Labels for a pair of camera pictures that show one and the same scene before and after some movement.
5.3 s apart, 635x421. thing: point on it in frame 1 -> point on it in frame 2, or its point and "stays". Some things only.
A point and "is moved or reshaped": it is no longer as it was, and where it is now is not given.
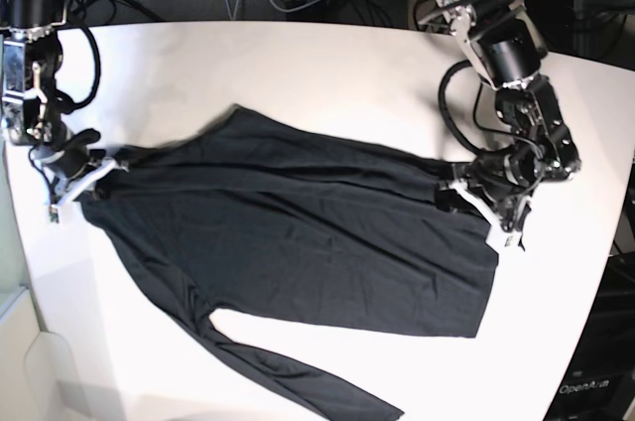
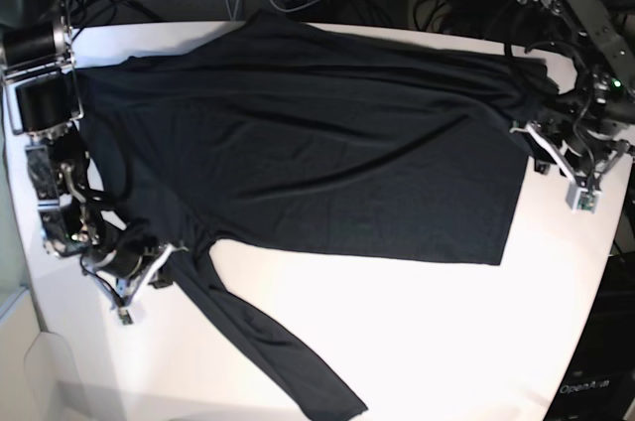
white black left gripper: [71, 165] -> [127, 267]
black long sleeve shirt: [244, 212] is moved or reshaped
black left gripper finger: [446, 200] -> [542, 155]
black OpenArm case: [600, 382] stays
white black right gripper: [501, 182] -> [588, 148]
